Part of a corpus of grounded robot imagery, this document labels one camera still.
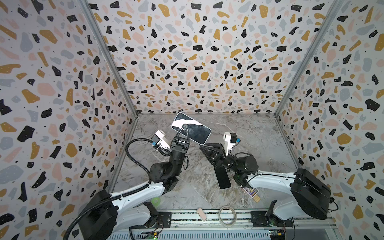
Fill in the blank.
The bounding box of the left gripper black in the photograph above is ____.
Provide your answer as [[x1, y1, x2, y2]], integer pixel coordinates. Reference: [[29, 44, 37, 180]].
[[165, 127, 189, 181]]

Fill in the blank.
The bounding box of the phone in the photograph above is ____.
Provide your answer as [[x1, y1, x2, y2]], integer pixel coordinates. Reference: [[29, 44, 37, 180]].
[[171, 113, 212, 145]]

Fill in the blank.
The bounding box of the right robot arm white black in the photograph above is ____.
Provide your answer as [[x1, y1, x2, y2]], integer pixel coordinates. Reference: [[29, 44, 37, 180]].
[[200, 143, 334, 227]]

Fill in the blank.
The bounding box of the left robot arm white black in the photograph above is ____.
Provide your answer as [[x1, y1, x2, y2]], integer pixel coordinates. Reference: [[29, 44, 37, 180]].
[[63, 124, 190, 240]]

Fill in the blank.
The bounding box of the black smartphone on table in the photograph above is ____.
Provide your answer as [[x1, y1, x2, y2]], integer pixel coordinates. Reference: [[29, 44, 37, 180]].
[[215, 167, 232, 190]]

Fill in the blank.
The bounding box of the colourful card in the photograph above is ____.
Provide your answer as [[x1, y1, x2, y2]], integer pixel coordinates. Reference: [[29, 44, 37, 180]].
[[242, 187, 259, 198]]

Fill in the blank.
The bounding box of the pink eraser block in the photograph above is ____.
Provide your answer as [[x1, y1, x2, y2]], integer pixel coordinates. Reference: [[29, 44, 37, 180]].
[[196, 208, 207, 221]]

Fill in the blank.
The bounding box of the small wooden block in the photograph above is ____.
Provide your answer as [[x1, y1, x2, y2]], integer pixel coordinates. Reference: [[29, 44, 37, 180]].
[[253, 195, 261, 203]]

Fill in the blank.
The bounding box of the green tape roll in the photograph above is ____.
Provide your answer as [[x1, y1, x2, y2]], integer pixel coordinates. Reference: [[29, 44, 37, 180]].
[[151, 197, 161, 208]]

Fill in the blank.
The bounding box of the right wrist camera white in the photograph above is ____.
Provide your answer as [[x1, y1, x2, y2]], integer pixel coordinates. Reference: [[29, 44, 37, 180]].
[[223, 132, 241, 156]]

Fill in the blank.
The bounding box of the coiled white cable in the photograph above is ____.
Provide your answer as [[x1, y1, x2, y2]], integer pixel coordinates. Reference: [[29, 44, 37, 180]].
[[218, 205, 238, 226]]

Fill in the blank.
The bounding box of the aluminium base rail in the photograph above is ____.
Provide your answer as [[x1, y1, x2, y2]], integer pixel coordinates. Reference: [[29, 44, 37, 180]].
[[109, 209, 342, 240]]

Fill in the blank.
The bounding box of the black corrugated cable hose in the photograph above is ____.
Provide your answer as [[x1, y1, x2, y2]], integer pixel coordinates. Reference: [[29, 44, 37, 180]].
[[62, 137, 172, 240]]

